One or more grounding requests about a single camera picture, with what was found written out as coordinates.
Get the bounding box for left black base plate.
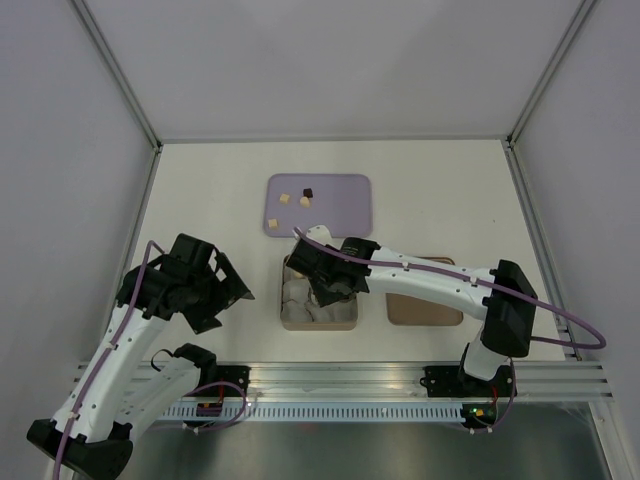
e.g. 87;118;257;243
197;365;250;398

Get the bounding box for white slotted cable duct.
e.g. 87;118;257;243
159;401;464;424

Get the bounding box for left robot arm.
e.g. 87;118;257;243
27;234;253;479

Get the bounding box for purple tray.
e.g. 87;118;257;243
263;173;373;238

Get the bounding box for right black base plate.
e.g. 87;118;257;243
419;365;515;400

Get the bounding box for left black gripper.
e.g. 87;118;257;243
180;253;253;334

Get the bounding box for gold tin lid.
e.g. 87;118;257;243
383;256;465;328

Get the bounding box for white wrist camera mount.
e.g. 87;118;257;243
306;225;335;246

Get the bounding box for aluminium rail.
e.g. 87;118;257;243
77;360;614;401

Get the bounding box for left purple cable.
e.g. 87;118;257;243
52;239;181;480

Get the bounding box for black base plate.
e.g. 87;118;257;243
419;365;515;400
197;365;250;398

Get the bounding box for gold tin box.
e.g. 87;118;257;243
279;256;359;332

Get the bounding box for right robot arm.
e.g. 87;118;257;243
286;235;538;395

